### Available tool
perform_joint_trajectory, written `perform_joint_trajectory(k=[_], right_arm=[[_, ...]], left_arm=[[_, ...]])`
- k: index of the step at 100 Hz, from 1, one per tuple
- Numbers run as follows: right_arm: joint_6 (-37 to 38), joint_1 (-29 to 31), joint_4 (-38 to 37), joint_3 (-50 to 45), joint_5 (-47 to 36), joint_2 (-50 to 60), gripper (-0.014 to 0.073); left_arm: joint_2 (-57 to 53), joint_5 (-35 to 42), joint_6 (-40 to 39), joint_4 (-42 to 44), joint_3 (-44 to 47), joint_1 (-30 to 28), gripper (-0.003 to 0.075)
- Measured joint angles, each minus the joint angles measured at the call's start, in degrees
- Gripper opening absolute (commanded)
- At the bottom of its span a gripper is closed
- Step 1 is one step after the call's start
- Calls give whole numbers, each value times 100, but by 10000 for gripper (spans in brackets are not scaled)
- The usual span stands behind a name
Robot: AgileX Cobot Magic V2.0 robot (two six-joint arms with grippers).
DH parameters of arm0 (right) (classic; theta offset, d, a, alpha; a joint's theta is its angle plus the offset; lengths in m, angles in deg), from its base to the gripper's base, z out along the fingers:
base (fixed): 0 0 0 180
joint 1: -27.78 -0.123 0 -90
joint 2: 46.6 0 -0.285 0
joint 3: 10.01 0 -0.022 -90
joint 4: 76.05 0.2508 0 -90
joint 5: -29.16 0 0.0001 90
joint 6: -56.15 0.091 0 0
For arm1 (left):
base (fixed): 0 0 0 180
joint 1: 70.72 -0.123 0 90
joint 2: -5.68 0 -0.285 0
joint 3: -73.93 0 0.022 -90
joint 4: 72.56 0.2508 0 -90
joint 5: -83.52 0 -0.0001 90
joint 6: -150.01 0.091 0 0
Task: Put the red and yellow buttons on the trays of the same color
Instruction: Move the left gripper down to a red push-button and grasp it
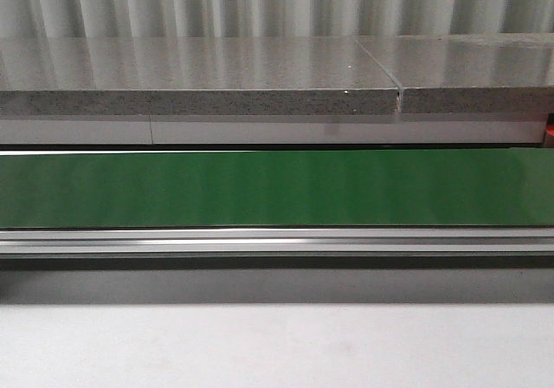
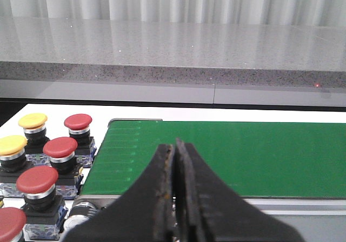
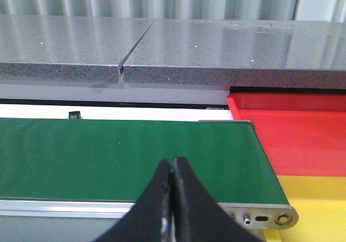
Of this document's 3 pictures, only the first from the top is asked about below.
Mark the white pleated curtain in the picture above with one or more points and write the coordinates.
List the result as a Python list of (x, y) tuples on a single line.
[(218, 18)]

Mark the grey stone countertop slab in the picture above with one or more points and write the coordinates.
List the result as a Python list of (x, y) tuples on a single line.
[(192, 77)]

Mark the aluminium conveyor frame rail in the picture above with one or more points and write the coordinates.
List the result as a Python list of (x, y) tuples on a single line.
[(287, 242)]

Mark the green conveyor belt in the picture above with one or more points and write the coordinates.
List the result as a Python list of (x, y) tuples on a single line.
[(422, 187)]

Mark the white cabinet panel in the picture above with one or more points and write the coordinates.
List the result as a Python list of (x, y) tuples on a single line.
[(447, 128)]

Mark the red object at edge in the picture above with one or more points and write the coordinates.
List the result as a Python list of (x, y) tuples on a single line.
[(549, 132)]

